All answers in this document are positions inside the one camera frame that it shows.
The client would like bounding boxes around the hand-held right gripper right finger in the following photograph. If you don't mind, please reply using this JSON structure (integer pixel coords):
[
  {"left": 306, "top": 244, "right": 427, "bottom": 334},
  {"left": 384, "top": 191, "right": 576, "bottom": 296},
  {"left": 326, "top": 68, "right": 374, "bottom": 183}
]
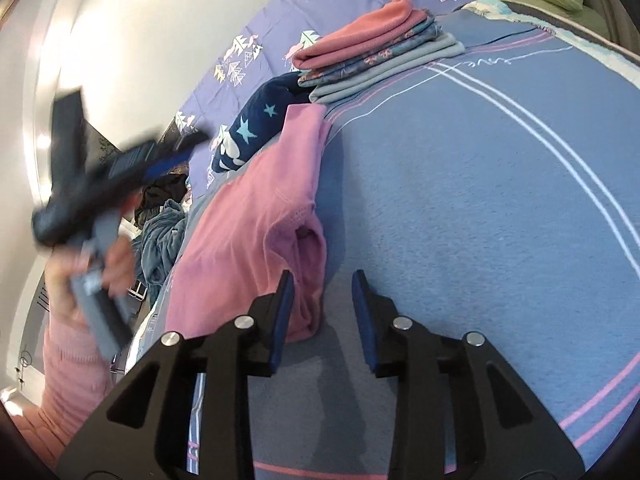
[{"left": 351, "top": 270, "right": 586, "bottom": 480}]

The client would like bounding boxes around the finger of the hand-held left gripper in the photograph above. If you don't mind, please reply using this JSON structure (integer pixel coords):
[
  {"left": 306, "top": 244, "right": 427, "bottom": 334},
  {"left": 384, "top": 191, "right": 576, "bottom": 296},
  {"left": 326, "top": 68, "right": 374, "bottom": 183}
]
[{"left": 144, "top": 129, "right": 211, "bottom": 182}]

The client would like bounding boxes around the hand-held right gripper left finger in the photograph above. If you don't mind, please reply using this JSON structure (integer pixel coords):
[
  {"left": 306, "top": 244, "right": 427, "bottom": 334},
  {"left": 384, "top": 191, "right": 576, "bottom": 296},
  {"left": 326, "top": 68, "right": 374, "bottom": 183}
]
[{"left": 56, "top": 270, "right": 296, "bottom": 480}]

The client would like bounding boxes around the pink shirt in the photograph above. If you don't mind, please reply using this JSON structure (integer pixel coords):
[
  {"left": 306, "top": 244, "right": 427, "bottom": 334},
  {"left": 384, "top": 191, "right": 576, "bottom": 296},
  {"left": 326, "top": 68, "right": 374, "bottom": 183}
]
[{"left": 164, "top": 104, "right": 334, "bottom": 344}]

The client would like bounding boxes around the person's left forearm pink sleeve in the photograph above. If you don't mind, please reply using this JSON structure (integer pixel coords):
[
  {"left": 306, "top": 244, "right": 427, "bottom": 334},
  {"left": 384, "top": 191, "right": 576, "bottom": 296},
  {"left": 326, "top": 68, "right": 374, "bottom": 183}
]
[{"left": 36, "top": 265, "right": 120, "bottom": 443}]

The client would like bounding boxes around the black clothes pile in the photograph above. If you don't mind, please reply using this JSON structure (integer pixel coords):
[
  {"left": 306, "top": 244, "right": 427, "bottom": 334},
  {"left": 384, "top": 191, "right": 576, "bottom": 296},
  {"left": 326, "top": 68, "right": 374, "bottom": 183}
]
[{"left": 136, "top": 172, "right": 189, "bottom": 227}]

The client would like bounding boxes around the person's left hand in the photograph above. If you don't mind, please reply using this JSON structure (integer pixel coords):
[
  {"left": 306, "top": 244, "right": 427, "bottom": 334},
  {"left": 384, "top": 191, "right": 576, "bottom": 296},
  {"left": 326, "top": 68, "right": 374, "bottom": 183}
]
[{"left": 45, "top": 194, "right": 137, "bottom": 323}]

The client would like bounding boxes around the dark brown patterned headboard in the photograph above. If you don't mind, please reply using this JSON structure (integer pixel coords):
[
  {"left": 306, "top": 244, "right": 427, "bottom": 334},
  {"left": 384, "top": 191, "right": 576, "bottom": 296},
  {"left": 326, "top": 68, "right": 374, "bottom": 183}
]
[{"left": 159, "top": 112, "right": 198, "bottom": 152}]

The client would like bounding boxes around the navy star print fleece garment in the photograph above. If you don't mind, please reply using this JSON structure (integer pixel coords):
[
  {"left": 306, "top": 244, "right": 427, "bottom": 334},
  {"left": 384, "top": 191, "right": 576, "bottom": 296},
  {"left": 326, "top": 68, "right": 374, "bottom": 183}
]
[{"left": 210, "top": 71, "right": 312, "bottom": 174}]

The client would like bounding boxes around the teal fuzzy blanket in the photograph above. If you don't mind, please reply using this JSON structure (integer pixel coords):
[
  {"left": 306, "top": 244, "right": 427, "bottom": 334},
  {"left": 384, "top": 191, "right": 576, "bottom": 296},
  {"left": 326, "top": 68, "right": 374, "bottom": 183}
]
[{"left": 131, "top": 198, "right": 189, "bottom": 302}]

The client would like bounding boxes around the coral pink folded garment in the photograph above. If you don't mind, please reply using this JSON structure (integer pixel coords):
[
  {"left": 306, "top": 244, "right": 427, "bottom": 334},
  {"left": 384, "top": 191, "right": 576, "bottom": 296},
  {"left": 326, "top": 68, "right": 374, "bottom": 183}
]
[{"left": 291, "top": 0, "right": 432, "bottom": 71}]

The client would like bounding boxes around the green sofa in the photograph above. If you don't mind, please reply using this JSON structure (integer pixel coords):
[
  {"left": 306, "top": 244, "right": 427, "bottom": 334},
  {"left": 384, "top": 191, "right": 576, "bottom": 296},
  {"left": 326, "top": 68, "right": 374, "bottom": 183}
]
[{"left": 425, "top": 0, "right": 623, "bottom": 47}]

